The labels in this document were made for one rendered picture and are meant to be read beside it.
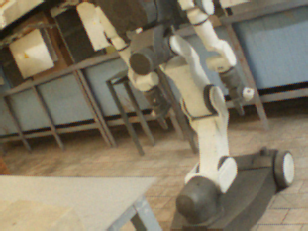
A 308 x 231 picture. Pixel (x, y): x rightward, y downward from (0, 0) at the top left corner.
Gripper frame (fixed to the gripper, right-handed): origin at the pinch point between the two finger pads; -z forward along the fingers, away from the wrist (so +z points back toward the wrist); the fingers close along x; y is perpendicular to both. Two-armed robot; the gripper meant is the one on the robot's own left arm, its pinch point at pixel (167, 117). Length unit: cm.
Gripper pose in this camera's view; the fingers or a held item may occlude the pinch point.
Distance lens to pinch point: 222.7
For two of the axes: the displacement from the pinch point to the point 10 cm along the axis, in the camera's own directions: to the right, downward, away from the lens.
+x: 4.0, -6.2, 6.8
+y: -7.8, 1.6, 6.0
